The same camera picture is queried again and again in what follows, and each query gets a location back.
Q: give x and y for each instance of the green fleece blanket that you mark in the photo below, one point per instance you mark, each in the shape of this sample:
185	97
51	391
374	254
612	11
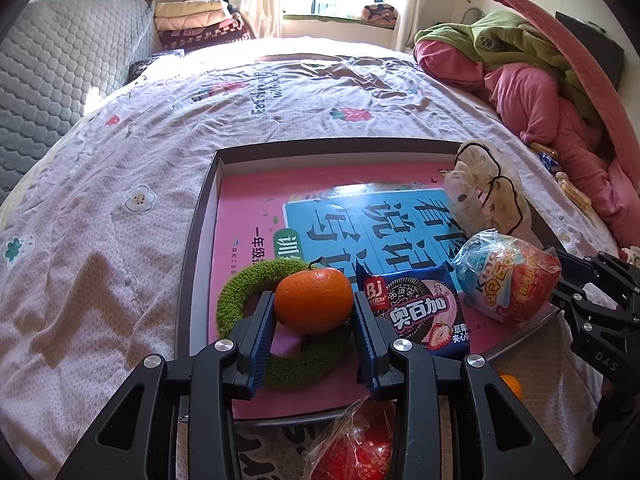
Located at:
510	40

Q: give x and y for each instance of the orange tangerine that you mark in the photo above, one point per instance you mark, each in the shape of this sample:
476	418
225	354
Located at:
312	300

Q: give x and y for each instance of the patterned blanket on sill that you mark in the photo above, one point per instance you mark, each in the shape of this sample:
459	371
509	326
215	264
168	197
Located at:
379	14

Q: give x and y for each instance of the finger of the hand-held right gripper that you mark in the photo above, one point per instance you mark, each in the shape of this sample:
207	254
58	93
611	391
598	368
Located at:
600	270
590	312

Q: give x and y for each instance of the blue cookie packet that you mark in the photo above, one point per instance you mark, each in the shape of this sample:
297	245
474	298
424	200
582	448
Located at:
425	310

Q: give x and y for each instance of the clear biscuit packet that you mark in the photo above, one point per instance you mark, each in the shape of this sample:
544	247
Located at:
575	192

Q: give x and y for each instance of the pink and blue book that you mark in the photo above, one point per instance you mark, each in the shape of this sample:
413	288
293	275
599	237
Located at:
250	210

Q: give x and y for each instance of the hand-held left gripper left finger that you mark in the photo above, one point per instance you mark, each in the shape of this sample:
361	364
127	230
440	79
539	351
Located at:
262	340

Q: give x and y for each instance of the maroon patterned folded blanket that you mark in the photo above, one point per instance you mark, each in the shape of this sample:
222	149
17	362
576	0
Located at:
205	37

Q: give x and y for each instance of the red toy egg packet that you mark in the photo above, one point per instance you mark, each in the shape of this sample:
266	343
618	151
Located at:
350	455
520	280

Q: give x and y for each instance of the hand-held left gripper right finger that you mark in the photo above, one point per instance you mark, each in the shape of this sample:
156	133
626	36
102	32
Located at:
367	340

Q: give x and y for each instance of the dark cloth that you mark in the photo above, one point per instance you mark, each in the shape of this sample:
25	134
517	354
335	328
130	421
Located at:
222	2

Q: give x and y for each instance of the grey quilted headboard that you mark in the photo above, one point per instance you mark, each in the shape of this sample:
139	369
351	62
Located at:
50	85

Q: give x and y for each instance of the dark shallow cardboard box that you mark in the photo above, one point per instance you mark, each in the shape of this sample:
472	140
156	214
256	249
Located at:
200	240

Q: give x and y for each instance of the dark pillow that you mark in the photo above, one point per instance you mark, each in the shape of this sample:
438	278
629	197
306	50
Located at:
150	65

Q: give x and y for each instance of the blue snack packet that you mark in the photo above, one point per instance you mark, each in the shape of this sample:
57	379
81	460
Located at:
551	162

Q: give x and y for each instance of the pink folded blanket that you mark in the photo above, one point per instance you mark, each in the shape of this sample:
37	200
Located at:
190	22

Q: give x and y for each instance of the cream folded blanket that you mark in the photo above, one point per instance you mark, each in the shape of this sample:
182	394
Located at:
187	8

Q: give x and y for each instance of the yellow snack packet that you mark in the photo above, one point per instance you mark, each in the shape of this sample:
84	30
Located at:
544	150

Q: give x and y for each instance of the yellowish tangerine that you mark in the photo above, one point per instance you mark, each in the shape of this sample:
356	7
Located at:
512	387

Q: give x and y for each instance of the white plush toy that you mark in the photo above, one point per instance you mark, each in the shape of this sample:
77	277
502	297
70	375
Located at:
480	200

